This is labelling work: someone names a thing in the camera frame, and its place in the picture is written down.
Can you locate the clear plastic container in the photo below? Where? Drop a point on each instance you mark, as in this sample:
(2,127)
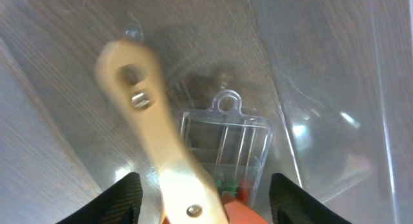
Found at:
(333,78)

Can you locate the clear screwdriver set case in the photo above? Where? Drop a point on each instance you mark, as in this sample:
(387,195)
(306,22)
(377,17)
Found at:
(231,145)

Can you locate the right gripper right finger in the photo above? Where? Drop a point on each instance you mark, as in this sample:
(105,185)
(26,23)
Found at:
(290,204)

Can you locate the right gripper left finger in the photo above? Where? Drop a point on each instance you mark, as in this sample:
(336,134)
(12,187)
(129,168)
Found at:
(119,204)

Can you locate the orange scraper wooden handle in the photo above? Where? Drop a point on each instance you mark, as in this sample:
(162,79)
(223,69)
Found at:
(129,74)

